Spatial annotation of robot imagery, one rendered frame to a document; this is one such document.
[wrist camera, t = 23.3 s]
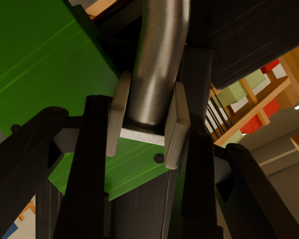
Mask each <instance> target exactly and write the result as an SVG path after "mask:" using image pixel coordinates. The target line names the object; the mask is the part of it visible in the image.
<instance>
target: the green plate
mask: <svg viewBox="0 0 299 239"><path fill-rule="evenodd" d="M96 37H104V36H103V35H102V34H101V32H100V31H99V29H98V28H97V26H96V25H95V24H94V22H93V21H92V20H91V18H90V17H89V15H88V14H87V13H86V11H85V10H84V8H83V7H82V5H81V4H79V5H75V6H72V5H71V3H70V2H69V1H68V0H0V131H1V132H2V133H3V134H4V135H5V136H6V137H9V136H10V135H11V134H13V133H14V132H15V131H16V130H18V129H19V128H20V127H22V126H23V125H24V124H25V123H27V122H28V121H29V120H30V119H32V118H33V117H34V116H35V115H37V114H38V113H39V112H40V111H42V110H43V109H44V108H46V107H51V106H58V107H61V108H64V109H66V110H67V111H68V112H69V116H82V115H83V113H84V105H85V98H86V97H87V96H89V95H100V94H101V95H105V96H110V97H114V94H115V91H116V88H117V86H118V83H119V80H120V77H121V73H120V71H119V70H118V68H117V67H116V66H115V64H114V63H113V61H112V60H111V59H110V57H109V56H108V55H107V53H106V52H105V51H104V49H103V48H102V46H101V45H100V44H99V42H98V41H97V39H96ZM73 157H74V153H65V155H64V157H63V159H62V160H61V161H60V163H59V164H58V165H57V167H56V168H55V169H54V171H53V172H52V173H51V175H50V176H49V177H48V180H49V181H50V182H51V183H52V184H53V185H54V186H55V187H56V188H57V189H58V190H59V191H60V192H61V193H62V194H63V195H65V190H66V186H67V182H68V178H69V174H70V169H71V165H72V161H73ZM169 170H171V169H169V168H166V166H164V146H162V145H157V144H152V143H148V142H143V141H138V140H134V139H129V138H122V137H119V141H118V146H117V149H116V154H115V156H113V157H110V156H106V163H105V180H104V192H106V193H108V194H109V201H111V200H113V199H115V198H117V197H119V196H121V195H123V194H125V193H127V192H129V191H130V190H132V189H134V188H136V187H138V186H140V185H142V184H144V183H146V182H148V181H150V180H152V179H154V178H156V177H158V176H160V175H161V174H163V173H165V172H167V171H169Z"/></svg>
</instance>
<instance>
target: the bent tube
mask: <svg viewBox="0 0 299 239"><path fill-rule="evenodd" d="M142 4H143V16H142V26H141V31H140V38H139V43H138V48H137V53H136V58H135V63H134V68H133V73H132V79H131V85H130V90H129V95H128V100H127V105H126V110H125V114H124V119H123V123H122V127H121V132H120V137H122V138H129V139H134V140H138V141H143V142H148V143H152V144H157V145H162V146H164V137H165V119H166V115H167V111H168V107H169V103H170V99H171V96H172V92H173V89H174V85H175V81H176V77H177V73H178V69H179V65H180V61H181V58H182V54H183V50H184V47H185V43H186V39H187V34H188V28H189V23H190V14H191V0H142Z"/></svg>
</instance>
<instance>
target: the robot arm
mask: <svg viewBox="0 0 299 239"><path fill-rule="evenodd" d="M131 72H132V71H128V70H124V71H123V72H122V74H121V77H120V80H119V83H118V86H117V88H116V91H115V94H114V97H110V96H105V95H101V94H100V95H89V96H87V97H86V98H85V105H84V113H83V115H82V116H69V112H68V111H67V110H66V109H64V108H61V107H58V106H51V107H46V108H44V109H43V110H42V111H40V112H39V113H38V114H37V115H35V116H34V117H33V118H32V119H30V120H29V121H28V122H27V123H25V124H24V125H23V126H22V127H20V128H19V129H18V130H16V131H15V132H14V133H13V134H11V135H10V136H9V137H8V138H6V139H5V140H4V141H3V142H1V143H0V239H1V238H2V237H3V236H4V234H5V233H6V232H7V231H8V229H9V228H10V227H11V225H12V224H13V223H14V221H15V220H16V219H17V217H18V216H19V215H20V214H21V212H22V211H23V210H24V209H25V207H26V206H27V204H28V203H29V202H30V201H31V199H32V198H33V197H34V195H35V194H36V193H37V191H38V190H39V189H40V187H41V186H42V185H43V183H44V182H45V181H46V179H48V177H49V176H50V175H51V173H52V172H53V171H54V169H55V168H56V167H57V165H58V164H59V163H60V161H61V160H62V159H63V157H64V155H65V153H74V157H73V161H72V165H71V169H70V174H69V178H68V182H67V186H66V190H65V195H64V196H63V198H62V201H61V205H60V209H59V213H58V218H57V221H56V227H55V231H54V235H53V239H112V238H109V237H104V236H103V234H104V214H105V200H103V197H104V180H105V163H106V156H110V157H113V156H115V154H116V149H117V146H118V141H119V137H120V132H121V127H122V123H123V119H124V114H125V110H126V105H127V100H128V95H129V90H130V85H131V79H132V73H131ZM179 162H180V165H179V168H178V164H179ZM164 166H166V168H169V169H174V170H175V169H176V168H178V172H177V175H176V178H175V182H176V186H175V192H174V198H173V204H172V210H171V216H170V223H169V229H168V238H167V239H224V229H223V227H221V226H218V225H217V208H216V198H217V201H218V204H219V206H220V209H221V211H222V214H223V217H224V219H225V222H226V225H227V227H228V229H229V232H230V234H231V237H232V239H299V223H298V222H297V220H296V219H295V217H294V216H293V214H292V213H291V211H290V210H289V208H288V207H287V205H286V204H285V202H284V201H283V200H282V198H281V197H280V195H279V194H278V192H277V191H276V189H275V188H274V186H273V185H272V183H271V182H270V180H269V179H268V177H267V176H266V174H265V173H264V172H263V170H262V169H261V167H260V166H259V164H258V163H257V161H256V160H255V158H254V157H253V155H252V154H251V152H250V151H249V150H248V149H247V148H245V147H244V146H243V145H241V144H236V143H228V144H227V145H226V147H225V148H223V147H220V146H218V145H216V144H214V143H213V138H212V136H211V135H210V134H208V133H206V129H205V127H204V122H203V119H202V118H201V117H200V116H199V115H197V114H193V113H188V107H187V100H186V95H185V89H184V85H183V83H182V82H178V81H175V85H174V89H173V92H172V96H171V99H170V103H169V107H168V111H167V115H166V119H165V137H164Z"/></svg>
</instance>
